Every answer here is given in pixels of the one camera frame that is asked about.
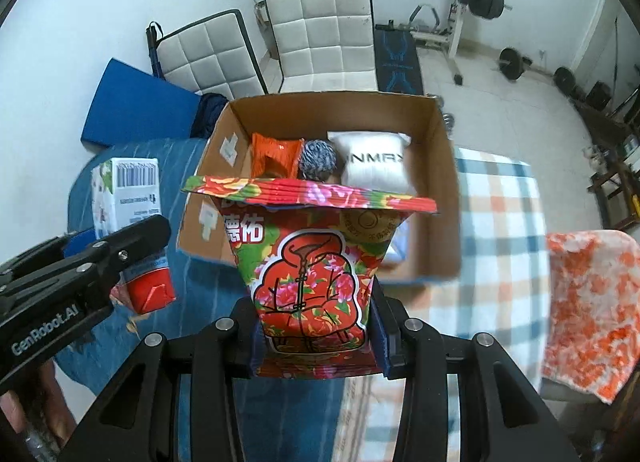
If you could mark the blue striped blanket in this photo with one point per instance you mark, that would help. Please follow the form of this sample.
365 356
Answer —
290 422

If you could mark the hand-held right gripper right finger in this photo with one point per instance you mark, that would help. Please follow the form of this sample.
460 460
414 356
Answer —
395 347

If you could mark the checked blanket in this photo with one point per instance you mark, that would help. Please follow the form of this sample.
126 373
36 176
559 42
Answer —
500 222

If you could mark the chrome dumbbell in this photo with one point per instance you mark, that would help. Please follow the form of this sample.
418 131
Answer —
448 121

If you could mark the black folded pole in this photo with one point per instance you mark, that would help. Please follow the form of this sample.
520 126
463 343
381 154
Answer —
152 41

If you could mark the red white carton pack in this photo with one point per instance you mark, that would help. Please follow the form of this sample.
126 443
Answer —
125 192

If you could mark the orange white blanket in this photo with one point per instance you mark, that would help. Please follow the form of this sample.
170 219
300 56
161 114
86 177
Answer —
590 302

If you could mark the blue foam mat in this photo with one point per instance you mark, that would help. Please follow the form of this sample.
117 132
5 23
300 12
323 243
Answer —
135 106

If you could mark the red floral packet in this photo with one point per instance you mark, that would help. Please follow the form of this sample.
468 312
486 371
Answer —
305 282

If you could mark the small white quilted chair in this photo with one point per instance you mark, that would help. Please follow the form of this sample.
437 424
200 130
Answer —
210 56

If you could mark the dark wooden chair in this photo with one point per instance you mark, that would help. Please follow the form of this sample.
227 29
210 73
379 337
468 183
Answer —
615 181

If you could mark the white bench press rack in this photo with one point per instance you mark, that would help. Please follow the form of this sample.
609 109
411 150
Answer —
457 41

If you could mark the small orange packet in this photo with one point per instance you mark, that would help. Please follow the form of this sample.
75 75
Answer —
272 151

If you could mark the blue white yarn ball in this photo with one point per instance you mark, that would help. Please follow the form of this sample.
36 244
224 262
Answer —
317 159

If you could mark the black speaker box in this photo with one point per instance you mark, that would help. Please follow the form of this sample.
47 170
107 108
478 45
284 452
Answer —
599 95

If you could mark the dark blue cloth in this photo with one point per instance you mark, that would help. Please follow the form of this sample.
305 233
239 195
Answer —
207 114

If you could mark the large white quilted chair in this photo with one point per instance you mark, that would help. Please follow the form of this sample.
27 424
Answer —
320 31

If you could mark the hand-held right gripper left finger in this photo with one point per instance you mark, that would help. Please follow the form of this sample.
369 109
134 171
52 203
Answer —
235 342

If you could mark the short barbell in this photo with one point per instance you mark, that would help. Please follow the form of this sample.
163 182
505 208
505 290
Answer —
512 63

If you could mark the white door frame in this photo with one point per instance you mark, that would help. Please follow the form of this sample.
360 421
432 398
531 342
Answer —
595 26

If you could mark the white plastic bag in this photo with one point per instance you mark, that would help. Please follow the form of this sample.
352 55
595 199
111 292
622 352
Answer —
370 161

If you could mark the person's left hand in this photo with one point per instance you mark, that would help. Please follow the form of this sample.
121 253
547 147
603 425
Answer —
17 417

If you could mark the cardboard box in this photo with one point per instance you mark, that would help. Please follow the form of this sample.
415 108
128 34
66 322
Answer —
320 114

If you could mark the light blue tissue pack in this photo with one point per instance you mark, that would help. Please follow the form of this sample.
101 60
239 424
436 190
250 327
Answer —
400 242

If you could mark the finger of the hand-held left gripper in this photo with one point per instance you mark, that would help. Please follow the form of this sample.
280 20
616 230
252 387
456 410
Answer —
80 244
135 242

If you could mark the black weight bench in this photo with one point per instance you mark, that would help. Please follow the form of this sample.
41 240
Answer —
397 61

